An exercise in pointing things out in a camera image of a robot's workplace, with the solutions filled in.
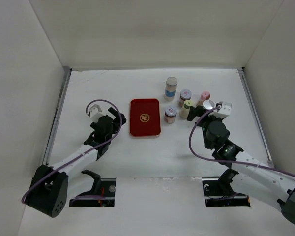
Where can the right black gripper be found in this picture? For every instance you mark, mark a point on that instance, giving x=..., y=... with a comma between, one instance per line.
x=198, y=111

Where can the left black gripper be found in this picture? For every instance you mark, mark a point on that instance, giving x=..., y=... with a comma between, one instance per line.
x=116, y=122

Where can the small jar red label lid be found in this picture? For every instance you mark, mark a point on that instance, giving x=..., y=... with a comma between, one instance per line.
x=185, y=94

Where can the tall blue label spice bottle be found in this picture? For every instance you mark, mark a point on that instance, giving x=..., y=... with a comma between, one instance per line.
x=170, y=88

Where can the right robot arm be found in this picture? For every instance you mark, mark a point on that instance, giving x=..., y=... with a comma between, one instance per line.
x=244, y=174

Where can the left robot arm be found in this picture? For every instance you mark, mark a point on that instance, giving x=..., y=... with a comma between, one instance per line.
x=49, y=189

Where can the silver cap white bottle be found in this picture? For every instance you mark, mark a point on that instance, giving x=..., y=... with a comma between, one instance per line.
x=208, y=104

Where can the pink cap bottle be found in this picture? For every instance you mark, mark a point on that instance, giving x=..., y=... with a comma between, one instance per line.
x=204, y=96

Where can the cream yellow cap bottle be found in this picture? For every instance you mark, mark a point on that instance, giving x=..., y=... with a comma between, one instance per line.
x=184, y=112

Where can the red rectangular tray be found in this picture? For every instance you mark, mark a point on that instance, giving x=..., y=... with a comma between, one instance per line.
x=145, y=118

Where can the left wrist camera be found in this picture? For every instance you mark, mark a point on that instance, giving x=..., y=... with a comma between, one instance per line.
x=95, y=116

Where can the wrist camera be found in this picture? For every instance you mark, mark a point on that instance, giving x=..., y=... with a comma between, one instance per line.
x=95, y=116
x=223, y=113

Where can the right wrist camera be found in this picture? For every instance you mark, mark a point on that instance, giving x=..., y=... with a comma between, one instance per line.
x=223, y=113

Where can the right aluminium table rail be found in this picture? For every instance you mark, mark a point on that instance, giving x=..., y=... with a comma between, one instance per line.
x=255, y=114

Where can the aluminium table rail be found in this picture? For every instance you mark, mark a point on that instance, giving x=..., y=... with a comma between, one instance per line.
x=55, y=123
x=255, y=114

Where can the left aluminium table rail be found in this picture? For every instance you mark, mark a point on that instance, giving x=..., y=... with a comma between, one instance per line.
x=55, y=123

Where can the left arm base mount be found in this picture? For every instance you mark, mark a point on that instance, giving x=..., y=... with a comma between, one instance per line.
x=89, y=189

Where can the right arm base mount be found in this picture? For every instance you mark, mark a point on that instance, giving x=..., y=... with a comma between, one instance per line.
x=218, y=195

